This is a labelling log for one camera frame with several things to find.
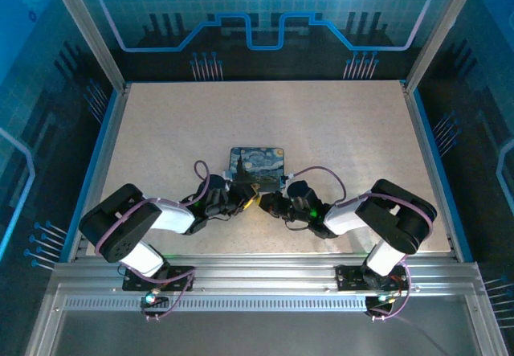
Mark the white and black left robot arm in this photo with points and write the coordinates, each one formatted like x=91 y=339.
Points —
x=120 y=223

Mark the starry night print box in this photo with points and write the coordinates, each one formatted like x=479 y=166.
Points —
x=257 y=165

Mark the right base LED board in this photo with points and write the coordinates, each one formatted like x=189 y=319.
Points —
x=381 y=300

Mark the base led board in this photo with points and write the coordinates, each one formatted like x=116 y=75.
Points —
x=152 y=299
x=381 y=300

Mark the aluminium mounting rail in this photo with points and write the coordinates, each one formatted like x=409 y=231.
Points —
x=265 y=271

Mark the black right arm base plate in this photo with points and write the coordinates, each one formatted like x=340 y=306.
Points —
x=349 y=277

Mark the aluminium frame post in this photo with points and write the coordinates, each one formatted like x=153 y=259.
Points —
x=86 y=26
x=439 y=26

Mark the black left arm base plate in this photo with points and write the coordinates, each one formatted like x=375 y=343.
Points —
x=180 y=277

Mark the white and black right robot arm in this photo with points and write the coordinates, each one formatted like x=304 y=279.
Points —
x=393 y=215

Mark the left base LED board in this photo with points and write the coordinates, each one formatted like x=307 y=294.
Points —
x=152 y=299

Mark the aluminium table side rail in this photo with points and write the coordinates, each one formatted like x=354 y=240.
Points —
x=106 y=147
x=425 y=147

